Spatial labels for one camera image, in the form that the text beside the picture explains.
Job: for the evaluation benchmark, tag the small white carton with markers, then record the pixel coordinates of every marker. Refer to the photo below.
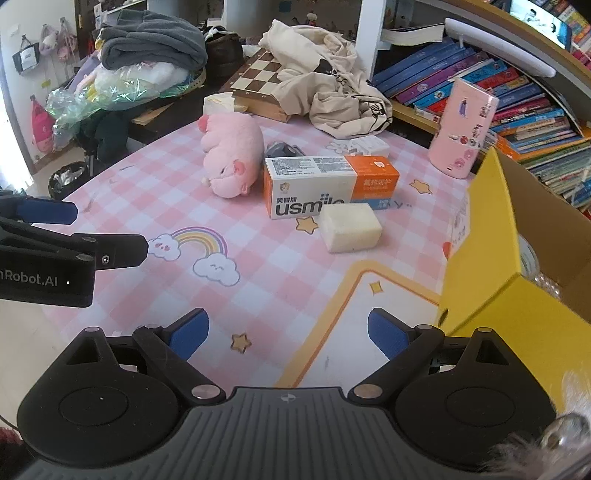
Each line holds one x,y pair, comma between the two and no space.
369,145

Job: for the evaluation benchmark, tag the pink checkered table mat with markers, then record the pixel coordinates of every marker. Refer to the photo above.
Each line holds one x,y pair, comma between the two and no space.
263,283

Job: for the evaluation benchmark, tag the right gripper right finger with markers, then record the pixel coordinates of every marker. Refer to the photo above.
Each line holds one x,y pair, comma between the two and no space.
408,350

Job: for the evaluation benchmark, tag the cream hoodie garment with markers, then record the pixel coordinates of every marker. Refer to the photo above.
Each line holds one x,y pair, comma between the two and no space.
321,77

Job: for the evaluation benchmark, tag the grey folded blanket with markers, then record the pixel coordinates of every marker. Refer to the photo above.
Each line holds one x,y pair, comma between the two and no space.
145,36

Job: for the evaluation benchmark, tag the white orange toothpaste box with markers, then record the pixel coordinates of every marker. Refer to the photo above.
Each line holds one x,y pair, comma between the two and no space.
301,186

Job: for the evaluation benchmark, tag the yellow cardboard box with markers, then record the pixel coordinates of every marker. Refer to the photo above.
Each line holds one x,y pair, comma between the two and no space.
520,264

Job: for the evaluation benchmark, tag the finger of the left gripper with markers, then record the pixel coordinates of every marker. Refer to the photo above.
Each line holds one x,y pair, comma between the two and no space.
113,251
28,209

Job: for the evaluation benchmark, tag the white tissue pack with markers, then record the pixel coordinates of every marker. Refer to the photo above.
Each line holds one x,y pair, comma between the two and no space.
223,102

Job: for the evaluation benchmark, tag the white desk lamp bar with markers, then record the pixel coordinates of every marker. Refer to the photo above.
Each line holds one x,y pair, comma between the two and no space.
498,47

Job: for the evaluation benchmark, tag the white sponge block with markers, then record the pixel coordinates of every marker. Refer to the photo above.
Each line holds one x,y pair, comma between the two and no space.
349,227

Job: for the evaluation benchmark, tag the dark grey small pouch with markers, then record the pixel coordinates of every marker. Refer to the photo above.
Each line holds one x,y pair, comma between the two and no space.
282,149

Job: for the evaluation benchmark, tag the smartphone on shelf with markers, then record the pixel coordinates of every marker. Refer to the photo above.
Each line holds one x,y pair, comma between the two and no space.
542,21

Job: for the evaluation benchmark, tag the wooden chessboard box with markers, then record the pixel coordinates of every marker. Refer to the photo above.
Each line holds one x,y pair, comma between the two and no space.
252,87

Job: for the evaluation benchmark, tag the pink cylindrical container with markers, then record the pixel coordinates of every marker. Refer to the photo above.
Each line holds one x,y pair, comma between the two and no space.
466,120

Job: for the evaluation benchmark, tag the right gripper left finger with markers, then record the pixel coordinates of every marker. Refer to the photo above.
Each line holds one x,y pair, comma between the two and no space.
166,351

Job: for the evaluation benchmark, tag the pink plush pig toy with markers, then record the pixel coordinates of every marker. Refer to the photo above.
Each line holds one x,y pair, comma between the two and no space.
233,152

